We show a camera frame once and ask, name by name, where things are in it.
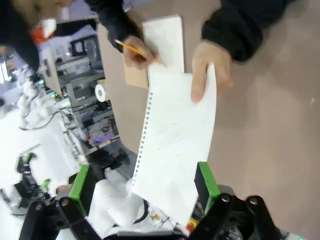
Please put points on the person's right hand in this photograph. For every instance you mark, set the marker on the person's right hand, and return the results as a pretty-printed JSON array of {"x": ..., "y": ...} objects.
[{"x": 136, "y": 55}]

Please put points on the white height-adjustable table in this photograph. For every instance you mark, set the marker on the white height-adjustable table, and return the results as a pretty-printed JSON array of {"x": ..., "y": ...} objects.
[{"x": 50, "y": 150}]

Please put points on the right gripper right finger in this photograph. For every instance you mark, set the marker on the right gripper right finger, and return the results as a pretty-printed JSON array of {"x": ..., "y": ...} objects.
[{"x": 210, "y": 190}]

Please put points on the person's left forearm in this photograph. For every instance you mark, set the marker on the person's left forearm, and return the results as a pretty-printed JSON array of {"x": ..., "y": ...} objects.
[{"x": 237, "y": 32}]

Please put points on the yellow pencil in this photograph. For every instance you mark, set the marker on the yellow pencil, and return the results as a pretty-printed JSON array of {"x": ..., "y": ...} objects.
[{"x": 130, "y": 47}]

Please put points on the person's right forearm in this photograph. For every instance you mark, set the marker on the person's right forearm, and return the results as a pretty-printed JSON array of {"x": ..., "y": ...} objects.
[{"x": 117, "y": 22}]

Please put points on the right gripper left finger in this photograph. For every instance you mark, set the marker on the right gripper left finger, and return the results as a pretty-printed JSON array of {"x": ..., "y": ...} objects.
[{"x": 80, "y": 190}]

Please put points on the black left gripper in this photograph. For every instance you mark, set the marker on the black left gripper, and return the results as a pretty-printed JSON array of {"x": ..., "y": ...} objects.
[{"x": 28, "y": 190}]

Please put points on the white sketched perforated paper sheet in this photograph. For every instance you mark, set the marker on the white sketched perforated paper sheet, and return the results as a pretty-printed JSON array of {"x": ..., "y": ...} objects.
[{"x": 175, "y": 137}]

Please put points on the person's left hand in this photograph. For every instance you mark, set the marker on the person's left hand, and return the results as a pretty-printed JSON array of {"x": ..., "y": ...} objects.
[{"x": 201, "y": 75}]

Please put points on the spiral notebook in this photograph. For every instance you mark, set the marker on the spiral notebook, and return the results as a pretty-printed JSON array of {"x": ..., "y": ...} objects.
[{"x": 167, "y": 40}]

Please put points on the white tape roll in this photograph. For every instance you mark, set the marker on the white tape roll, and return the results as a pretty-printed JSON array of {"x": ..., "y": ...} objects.
[{"x": 101, "y": 92}]

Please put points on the grey metal equipment rack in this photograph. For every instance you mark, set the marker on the grey metal equipment rack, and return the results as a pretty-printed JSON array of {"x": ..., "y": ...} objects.
[{"x": 82, "y": 115}]

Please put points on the person in black jacket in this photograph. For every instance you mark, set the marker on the person in black jacket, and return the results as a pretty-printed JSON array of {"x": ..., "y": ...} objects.
[{"x": 15, "y": 32}]

